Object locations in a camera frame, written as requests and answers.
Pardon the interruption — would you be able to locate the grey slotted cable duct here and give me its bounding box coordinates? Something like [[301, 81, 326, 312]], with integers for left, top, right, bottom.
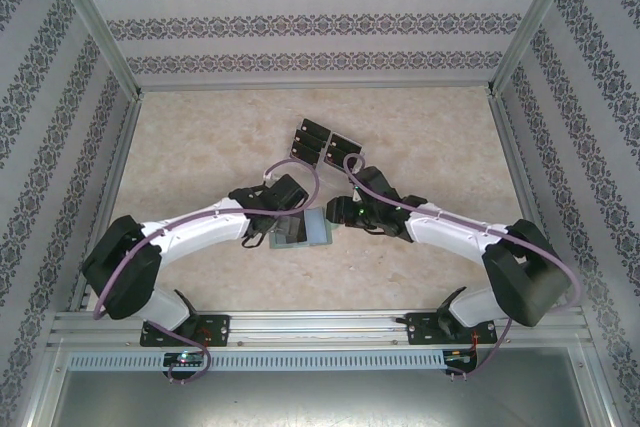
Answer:
[[67, 349, 447, 372]]

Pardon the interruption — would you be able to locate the aluminium frame post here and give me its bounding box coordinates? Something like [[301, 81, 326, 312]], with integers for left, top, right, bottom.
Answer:
[[42, 0, 144, 101], [485, 0, 587, 98]]

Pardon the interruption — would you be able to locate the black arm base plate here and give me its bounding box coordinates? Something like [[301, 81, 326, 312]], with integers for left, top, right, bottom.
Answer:
[[139, 313, 232, 348], [405, 310, 497, 347]]

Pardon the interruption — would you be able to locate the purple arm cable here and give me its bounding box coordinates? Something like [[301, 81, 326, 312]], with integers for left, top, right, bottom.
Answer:
[[342, 152, 584, 381], [93, 159, 322, 387]]

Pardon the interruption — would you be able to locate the metal sheet panel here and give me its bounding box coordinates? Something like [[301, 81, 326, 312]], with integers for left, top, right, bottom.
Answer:
[[29, 369, 616, 427]]

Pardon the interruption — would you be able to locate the aluminium frame rail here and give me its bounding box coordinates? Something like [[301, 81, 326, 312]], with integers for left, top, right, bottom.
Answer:
[[67, 94, 146, 313], [487, 94, 569, 308]]

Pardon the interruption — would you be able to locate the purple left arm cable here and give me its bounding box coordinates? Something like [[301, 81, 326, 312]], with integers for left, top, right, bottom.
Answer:
[[93, 159, 322, 387]]

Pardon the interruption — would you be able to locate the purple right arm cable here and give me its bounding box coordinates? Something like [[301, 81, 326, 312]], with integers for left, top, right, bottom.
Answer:
[[342, 152, 584, 381]]

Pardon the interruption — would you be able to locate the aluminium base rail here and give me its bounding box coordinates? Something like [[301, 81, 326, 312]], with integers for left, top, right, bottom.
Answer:
[[47, 307, 594, 348]]

